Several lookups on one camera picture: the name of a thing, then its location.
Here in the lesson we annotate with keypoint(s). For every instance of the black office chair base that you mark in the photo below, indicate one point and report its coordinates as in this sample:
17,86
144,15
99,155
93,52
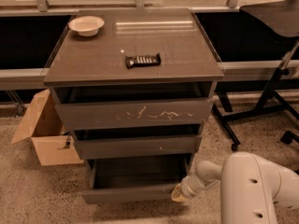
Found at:
288,137

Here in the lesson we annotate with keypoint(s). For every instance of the grey middle drawer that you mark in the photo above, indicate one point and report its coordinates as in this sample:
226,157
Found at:
138,141

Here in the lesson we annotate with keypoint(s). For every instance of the grey drawer cabinet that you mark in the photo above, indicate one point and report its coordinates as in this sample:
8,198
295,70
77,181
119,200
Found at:
100,60

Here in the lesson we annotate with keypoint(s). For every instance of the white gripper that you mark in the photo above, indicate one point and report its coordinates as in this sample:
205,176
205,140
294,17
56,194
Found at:
187,188

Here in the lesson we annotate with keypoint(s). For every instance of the black snack bar wrapper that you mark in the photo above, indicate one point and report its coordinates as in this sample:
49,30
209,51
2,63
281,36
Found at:
142,61

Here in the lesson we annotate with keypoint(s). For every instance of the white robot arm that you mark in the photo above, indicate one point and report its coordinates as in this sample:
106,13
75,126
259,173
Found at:
252,188

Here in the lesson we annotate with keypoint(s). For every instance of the white bowl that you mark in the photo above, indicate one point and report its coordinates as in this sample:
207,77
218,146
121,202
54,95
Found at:
87,25

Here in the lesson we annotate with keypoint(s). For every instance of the scratched grey top drawer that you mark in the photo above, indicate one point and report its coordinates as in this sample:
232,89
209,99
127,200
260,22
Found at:
140,105

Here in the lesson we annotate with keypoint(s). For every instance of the grey bottom drawer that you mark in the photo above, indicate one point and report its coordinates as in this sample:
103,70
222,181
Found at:
136,179

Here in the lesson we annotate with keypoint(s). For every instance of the open cardboard box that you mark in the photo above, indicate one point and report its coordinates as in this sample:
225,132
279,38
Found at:
52,141

